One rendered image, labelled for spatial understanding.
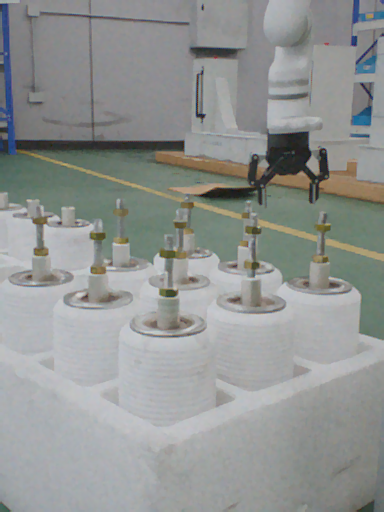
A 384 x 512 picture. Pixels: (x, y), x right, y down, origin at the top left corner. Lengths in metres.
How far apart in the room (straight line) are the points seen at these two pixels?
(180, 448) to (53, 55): 6.80
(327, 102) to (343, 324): 3.55
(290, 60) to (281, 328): 0.65
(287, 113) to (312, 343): 0.55
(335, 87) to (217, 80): 1.39
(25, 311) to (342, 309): 0.36
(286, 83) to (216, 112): 4.22
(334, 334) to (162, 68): 6.98
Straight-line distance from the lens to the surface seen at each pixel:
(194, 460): 0.63
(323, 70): 4.28
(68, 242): 1.19
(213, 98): 5.48
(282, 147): 1.25
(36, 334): 0.82
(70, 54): 7.36
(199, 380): 0.65
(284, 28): 1.21
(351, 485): 0.85
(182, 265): 0.81
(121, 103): 7.51
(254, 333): 0.71
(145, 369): 0.64
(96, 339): 0.72
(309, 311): 0.79
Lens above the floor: 0.46
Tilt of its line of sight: 13 degrees down
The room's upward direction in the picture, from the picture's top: 1 degrees clockwise
